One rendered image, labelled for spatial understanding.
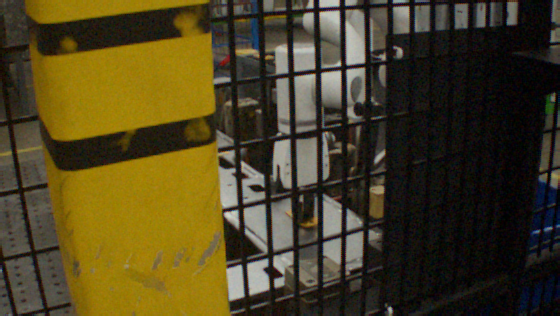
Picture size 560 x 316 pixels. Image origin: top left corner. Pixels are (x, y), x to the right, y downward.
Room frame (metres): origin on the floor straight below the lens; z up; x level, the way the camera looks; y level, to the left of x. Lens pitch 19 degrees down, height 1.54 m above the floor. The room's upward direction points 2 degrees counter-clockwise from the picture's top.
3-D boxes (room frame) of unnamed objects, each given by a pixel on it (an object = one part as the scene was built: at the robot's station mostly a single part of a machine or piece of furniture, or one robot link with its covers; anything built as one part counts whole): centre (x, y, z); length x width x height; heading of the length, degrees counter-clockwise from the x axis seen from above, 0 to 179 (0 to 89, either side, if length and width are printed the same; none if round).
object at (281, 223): (1.59, 0.18, 1.00); 1.38 x 0.22 x 0.02; 27
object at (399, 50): (0.62, -0.21, 1.30); 0.23 x 0.02 x 0.31; 117
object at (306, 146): (1.16, -0.05, 1.14); 0.10 x 0.07 x 0.11; 117
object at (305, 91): (1.16, -0.05, 1.28); 0.09 x 0.08 x 0.13; 60
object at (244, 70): (2.17, 0.09, 0.92); 0.08 x 0.08 x 0.44; 27
